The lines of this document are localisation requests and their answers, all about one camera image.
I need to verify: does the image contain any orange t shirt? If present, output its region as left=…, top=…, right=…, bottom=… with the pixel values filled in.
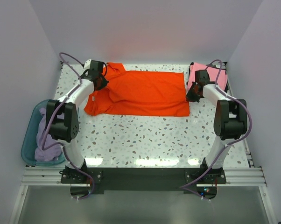
left=84, top=62, right=190, bottom=117

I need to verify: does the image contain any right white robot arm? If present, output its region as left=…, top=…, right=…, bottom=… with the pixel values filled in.
left=186, top=70, right=248, bottom=183

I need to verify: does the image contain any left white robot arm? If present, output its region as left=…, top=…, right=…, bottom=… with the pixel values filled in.
left=42, top=59, right=108, bottom=183

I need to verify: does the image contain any pink folded t shirt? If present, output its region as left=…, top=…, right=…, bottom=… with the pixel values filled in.
left=186, top=62, right=228, bottom=93

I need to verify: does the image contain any black folded t shirt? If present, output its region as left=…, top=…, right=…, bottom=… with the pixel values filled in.
left=186, top=62, right=230, bottom=94

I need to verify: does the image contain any lavender t shirt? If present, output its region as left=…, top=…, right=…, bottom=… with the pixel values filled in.
left=34, top=107, right=66, bottom=162

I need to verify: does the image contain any teal plastic basket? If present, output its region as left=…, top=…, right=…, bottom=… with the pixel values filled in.
left=21, top=99, right=67, bottom=167

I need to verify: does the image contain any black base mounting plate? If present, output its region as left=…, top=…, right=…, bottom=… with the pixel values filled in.
left=60, top=167, right=227, bottom=196

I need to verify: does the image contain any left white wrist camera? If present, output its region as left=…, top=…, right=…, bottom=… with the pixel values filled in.
left=84, top=59, right=92, bottom=70

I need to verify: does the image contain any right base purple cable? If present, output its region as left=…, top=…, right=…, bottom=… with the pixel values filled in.
left=179, top=184, right=216, bottom=200

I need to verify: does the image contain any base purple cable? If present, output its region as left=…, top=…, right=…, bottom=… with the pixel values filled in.
left=70, top=179, right=96, bottom=200
left=179, top=184, right=216, bottom=200

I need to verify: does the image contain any aluminium frame rail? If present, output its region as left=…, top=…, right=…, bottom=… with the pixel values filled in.
left=21, top=140, right=266, bottom=186

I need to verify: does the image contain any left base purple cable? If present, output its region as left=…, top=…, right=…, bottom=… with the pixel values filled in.
left=70, top=179, right=96, bottom=200

